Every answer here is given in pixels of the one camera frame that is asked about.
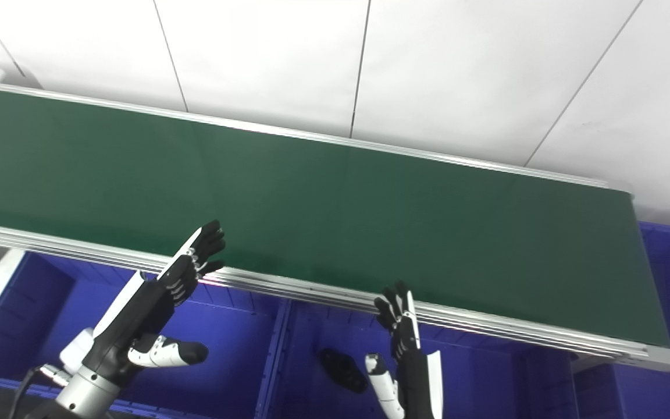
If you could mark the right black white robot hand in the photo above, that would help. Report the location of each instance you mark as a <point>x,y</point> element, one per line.
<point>413,378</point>

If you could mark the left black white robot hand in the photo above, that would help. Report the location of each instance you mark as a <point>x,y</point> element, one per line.
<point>137,320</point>

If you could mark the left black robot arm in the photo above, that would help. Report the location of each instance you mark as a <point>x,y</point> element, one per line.
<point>85,398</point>

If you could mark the black plastic part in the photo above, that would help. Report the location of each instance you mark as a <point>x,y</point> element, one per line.
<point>344,369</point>

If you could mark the green conveyor belt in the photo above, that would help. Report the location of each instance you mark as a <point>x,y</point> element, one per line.
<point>341,233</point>

